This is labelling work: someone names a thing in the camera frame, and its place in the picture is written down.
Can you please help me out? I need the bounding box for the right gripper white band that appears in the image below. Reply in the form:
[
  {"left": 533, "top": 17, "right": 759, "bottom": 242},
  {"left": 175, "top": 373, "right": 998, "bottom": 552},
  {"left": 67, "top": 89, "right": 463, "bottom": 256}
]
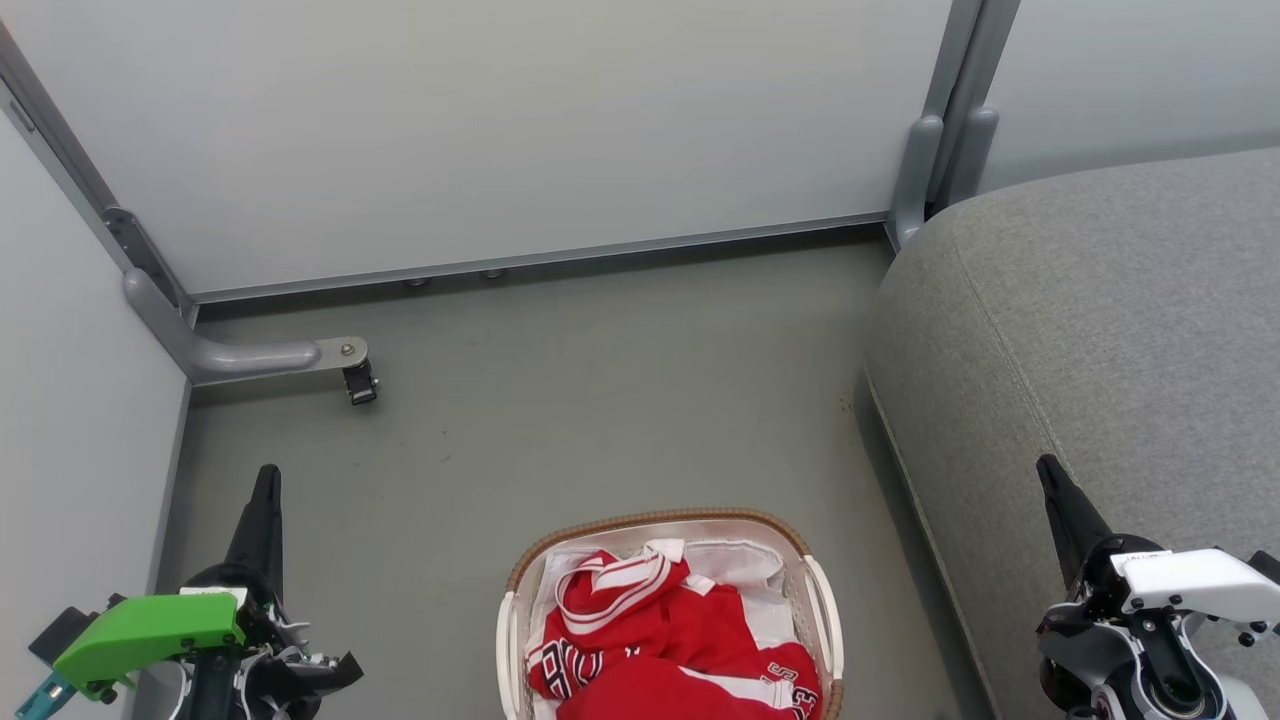
[{"left": 1036, "top": 454, "right": 1280, "bottom": 720}]

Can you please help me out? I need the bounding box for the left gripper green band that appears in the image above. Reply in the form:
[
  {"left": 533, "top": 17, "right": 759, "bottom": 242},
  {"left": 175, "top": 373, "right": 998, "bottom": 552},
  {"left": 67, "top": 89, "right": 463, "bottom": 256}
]
[{"left": 52, "top": 464, "right": 364, "bottom": 720}]

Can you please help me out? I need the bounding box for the grey fabric sofa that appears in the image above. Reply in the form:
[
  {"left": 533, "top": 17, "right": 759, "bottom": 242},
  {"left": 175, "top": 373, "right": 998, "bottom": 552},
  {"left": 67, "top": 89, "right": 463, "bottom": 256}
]
[{"left": 862, "top": 147, "right": 1280, "bottom": 720}]

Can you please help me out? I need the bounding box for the grey partition support foot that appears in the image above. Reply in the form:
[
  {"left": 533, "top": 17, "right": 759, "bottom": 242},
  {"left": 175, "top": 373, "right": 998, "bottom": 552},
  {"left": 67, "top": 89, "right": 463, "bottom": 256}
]
[{"left": 122, "top": 267, "right": 370, "bottom": 388}]

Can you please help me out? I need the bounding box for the white wicker-rimmed laundry basket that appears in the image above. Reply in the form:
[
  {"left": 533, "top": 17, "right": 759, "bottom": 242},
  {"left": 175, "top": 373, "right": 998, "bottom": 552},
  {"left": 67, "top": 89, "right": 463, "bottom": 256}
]
[{"left": 496, "top": 507, "right": 847, "bottom": 720}]

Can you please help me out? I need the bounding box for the white basket liner cloth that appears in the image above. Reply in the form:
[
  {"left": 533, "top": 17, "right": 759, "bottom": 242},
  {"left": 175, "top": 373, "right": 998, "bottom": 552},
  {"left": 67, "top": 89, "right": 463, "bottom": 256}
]
[{"left": 528, "top": 537, "right": 803, "bottom": 720}]

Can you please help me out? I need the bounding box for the black cable with teal plug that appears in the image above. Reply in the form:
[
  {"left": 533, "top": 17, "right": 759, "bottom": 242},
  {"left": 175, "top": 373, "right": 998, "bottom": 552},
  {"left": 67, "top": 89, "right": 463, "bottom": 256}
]
[{"left": 14, "top": 672, "right": 77, "bottom": 720}]

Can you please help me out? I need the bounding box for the grey partition post bracket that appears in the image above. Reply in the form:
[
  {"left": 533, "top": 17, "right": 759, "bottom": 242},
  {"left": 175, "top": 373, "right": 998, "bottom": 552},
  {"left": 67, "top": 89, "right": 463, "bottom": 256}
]
[{"left": 885, "top": 0, "right": 1023, "bottom": 252}]

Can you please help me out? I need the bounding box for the grey slanted partition post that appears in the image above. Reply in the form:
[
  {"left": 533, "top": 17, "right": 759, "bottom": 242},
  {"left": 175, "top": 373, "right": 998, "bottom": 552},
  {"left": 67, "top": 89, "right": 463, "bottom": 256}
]
[{"left": 0, "top": 20, "right": 198, "bottom": 323}]

